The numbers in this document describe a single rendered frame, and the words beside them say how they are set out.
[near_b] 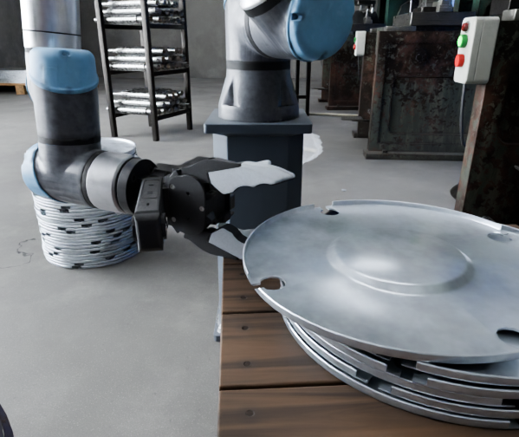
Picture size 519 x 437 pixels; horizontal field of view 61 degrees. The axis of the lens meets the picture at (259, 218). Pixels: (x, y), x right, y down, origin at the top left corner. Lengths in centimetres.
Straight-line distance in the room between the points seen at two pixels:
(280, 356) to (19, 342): 78
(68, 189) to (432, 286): 43
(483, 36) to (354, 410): 90
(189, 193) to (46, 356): 59
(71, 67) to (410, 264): 43
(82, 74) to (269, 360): 39
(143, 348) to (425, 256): 67
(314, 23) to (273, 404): 49
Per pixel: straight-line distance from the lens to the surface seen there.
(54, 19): 70
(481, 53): 110
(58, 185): 60
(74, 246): 128
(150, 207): 45
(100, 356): 97
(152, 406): 84
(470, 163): 116
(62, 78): 58
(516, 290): 42
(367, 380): 34
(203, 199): 49
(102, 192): 56
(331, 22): 68
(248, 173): 46
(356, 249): 43
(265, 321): 41
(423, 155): 246
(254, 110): 78
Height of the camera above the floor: 58
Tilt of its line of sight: 22 degrees down
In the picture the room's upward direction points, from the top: straight up
